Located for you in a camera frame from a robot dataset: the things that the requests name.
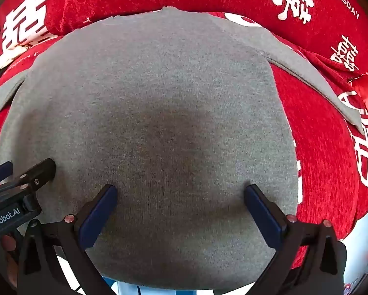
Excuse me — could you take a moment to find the white printed sheet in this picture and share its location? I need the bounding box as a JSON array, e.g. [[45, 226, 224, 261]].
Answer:
[[339, 207, 368, 295]]

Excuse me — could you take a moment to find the person's left hand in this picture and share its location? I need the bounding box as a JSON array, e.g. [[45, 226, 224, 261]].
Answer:
[[1, 235, 20, 287]]

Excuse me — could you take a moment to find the white cloth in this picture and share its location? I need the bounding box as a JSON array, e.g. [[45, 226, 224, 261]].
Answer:
[[0, 44, 29, 77]]

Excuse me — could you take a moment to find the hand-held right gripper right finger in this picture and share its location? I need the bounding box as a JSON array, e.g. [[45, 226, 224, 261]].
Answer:
[[245, 184, 347, 295]]

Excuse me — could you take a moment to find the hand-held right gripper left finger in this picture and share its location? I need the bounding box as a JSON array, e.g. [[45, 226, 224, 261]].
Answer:
[[17, 184, 118, 295]]

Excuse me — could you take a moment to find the small grey shirt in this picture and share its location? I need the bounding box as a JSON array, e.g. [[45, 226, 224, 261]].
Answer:
[[0, 6, 366, 291]]

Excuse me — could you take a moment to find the red printed blanket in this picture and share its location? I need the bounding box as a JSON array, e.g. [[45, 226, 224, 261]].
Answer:
[[0, 0, 368, 271]]

